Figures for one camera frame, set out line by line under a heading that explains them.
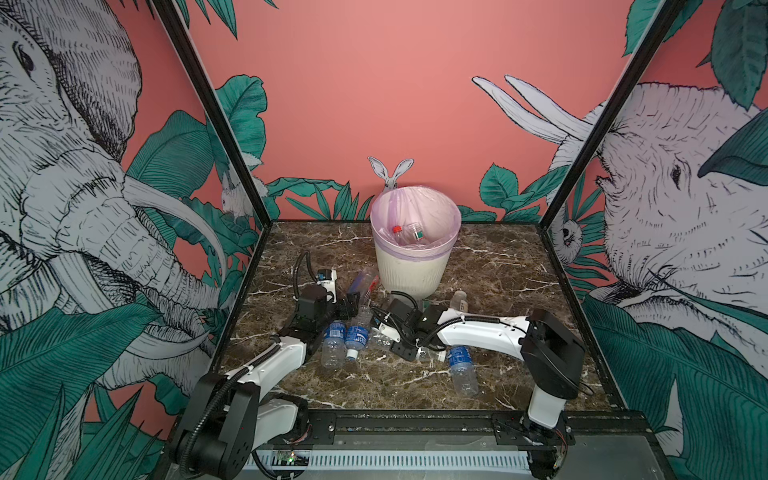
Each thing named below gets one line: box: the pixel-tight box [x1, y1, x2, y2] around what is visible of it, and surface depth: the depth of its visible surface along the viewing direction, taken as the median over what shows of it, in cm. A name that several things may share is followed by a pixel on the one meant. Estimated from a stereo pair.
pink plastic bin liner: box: [370, 186, 461, 262], surface depth 93 cm
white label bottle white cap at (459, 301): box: [450, 290, 469, 313], surface depth 97 cm
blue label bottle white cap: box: [344, 325, 369, 360], surface depth 86 cm
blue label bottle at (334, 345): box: [321, 320, 347, 369], surface depth 86 cm
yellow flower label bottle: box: [403, 222, 428, 246], surface depth 101 cm
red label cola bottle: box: [391, 225, 411, 247], surface depth 102 cm
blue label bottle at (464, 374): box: [447, 344, 479, 398], surface depth 83 cm
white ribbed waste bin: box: [375, 244, 452, 301], surface depth 87 cm
